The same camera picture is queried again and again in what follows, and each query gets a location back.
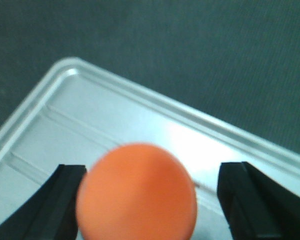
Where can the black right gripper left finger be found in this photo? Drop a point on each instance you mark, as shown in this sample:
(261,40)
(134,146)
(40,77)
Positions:
(50,213)

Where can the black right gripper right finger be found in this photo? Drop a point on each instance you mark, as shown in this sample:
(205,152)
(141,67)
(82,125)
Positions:
(255,206)

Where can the orange cylindrical capacitor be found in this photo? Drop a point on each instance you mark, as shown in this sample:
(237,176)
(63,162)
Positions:
(136,192)

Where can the silver metal conveyor tray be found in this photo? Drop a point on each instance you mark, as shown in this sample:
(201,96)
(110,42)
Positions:
(78,112)

